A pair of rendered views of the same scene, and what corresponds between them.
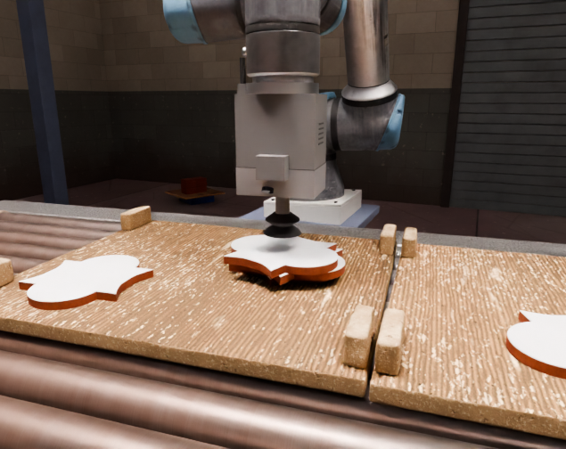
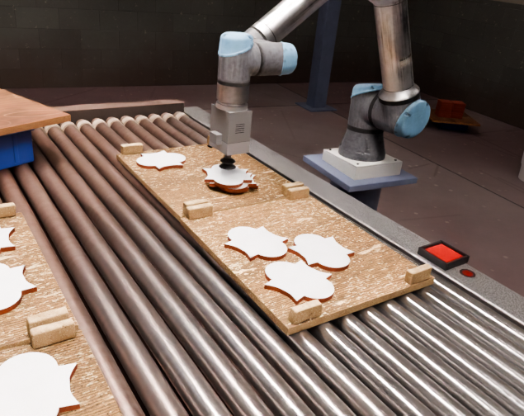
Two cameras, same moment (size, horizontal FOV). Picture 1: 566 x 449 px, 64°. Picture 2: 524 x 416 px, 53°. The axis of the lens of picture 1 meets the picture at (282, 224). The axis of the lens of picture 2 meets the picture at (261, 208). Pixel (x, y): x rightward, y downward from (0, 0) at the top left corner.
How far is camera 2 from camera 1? 0.96 m
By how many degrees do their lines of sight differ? 36
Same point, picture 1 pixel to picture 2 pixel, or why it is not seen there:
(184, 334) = (160, 188)
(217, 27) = not seen: hidden behind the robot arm
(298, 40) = (227, 90)
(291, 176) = (222, 144)
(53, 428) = (110, 196)
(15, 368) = (118, 180)
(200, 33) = not seen: hidden behind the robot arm
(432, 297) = (254, 213)
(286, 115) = (222, 118)
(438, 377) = (199, 225)
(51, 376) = (123, 185)
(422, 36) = not seen: outside the picture
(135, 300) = (164, 173)
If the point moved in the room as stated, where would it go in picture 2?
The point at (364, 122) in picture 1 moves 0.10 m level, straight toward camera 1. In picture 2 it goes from (384, 115) to (362, 118)
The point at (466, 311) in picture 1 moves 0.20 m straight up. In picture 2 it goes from (253, 220) to (262, 134)
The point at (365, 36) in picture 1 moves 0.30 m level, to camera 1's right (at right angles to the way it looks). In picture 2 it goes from (384, 58) to (497, 81)
